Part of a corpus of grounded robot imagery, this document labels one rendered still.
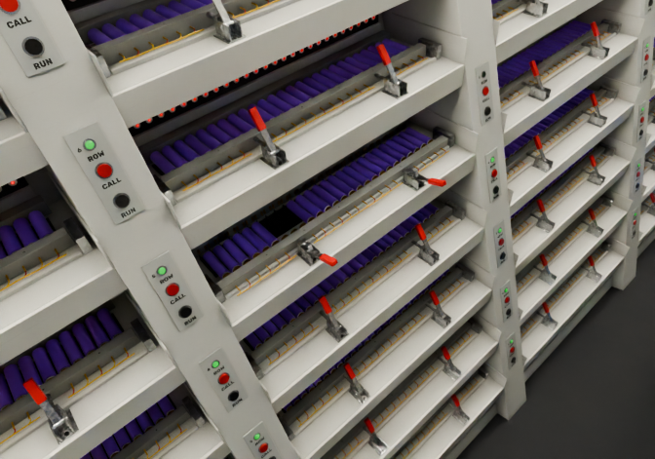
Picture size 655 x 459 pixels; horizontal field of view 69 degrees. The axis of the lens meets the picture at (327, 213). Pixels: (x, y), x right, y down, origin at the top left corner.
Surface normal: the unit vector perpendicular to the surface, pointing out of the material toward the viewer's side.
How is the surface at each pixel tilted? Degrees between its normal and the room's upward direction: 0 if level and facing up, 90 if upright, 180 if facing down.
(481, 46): 90
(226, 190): 16
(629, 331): 0
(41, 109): 90
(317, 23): 106
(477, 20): 90
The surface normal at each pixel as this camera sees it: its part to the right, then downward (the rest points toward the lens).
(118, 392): -0.09, -0.72
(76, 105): 0.60, 0.27
